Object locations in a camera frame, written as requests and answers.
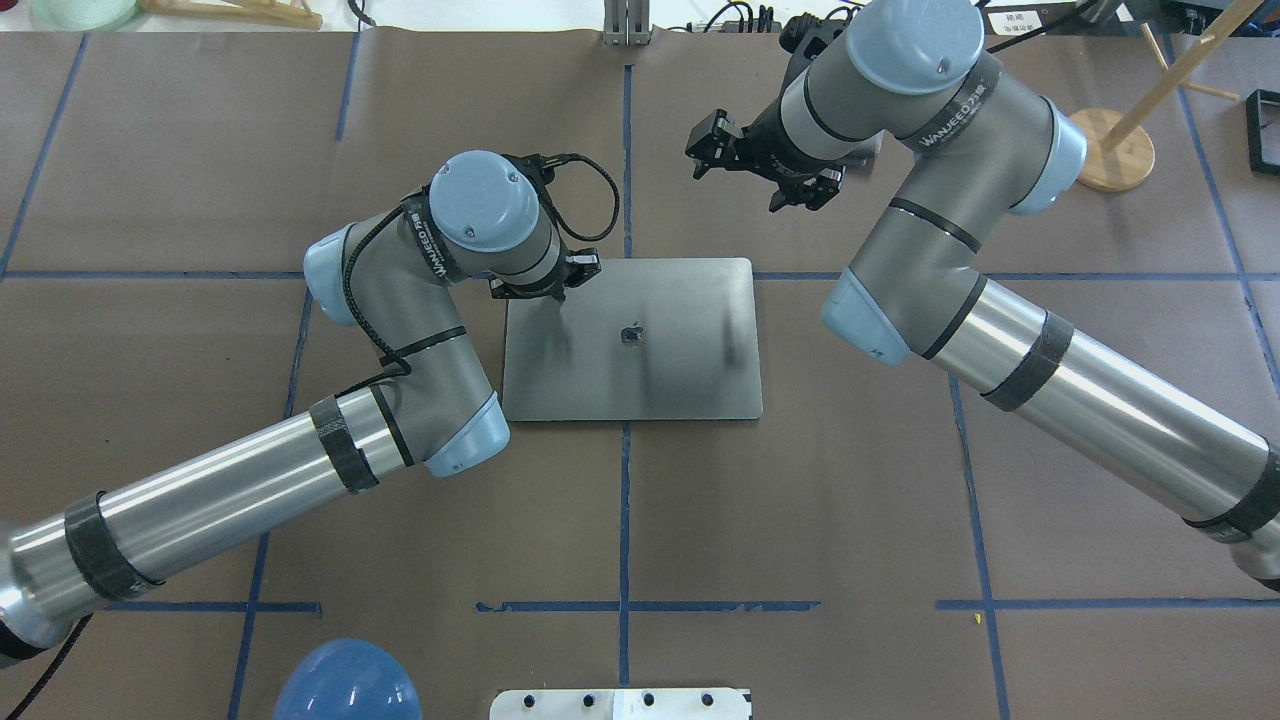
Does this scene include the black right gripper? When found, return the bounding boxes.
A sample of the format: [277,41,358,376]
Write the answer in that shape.
[685,100,844,213]

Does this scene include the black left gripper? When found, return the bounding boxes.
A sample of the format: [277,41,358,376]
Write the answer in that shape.
[490,250,602,302]

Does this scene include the silver grey laptop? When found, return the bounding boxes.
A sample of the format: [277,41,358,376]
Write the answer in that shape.
[500,258,764,421]

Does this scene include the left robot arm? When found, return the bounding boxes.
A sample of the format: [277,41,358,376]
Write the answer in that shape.
[3,150,602,666]

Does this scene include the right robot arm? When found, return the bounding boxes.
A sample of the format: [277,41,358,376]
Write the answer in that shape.
[685,1,1277,591]

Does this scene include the black power strip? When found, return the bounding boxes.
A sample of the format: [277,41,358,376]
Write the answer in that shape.
[668,1,785,35]

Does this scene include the folded grey cloth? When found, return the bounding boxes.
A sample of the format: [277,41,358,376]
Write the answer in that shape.
[837,131,884,168]

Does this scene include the wooden dish rack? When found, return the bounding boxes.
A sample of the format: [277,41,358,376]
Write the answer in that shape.
[136,1,323,31]

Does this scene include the wooden mug tree stand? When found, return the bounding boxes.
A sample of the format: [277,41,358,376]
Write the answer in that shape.
[1070,1,1263,193]

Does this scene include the blue desk lamp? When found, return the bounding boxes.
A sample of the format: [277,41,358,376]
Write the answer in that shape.
[271,638,422,719]

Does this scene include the dark framed tray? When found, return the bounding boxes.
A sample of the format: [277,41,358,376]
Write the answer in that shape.
[1244,88,1279,177]

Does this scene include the pale green plate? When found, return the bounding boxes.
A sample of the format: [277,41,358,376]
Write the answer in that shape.
[29,0,140,32]

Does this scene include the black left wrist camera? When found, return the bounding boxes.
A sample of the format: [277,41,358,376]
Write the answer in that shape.
[502,152,556,193]

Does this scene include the black left camera cable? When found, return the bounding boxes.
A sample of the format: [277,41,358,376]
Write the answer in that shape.
[520,152,621,243]

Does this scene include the black camera cable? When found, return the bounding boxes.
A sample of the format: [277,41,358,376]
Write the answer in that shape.
[520,152,621,243]
[984,0,1111,53]

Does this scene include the aluminium frame post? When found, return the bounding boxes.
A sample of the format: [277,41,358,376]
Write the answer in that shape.
[602,0,652,47]

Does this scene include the black right camera cable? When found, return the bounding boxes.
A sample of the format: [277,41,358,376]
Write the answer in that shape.
[984,0,1111,53]

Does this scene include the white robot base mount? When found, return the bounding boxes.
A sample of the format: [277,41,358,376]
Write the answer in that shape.
[489,687,754,719]

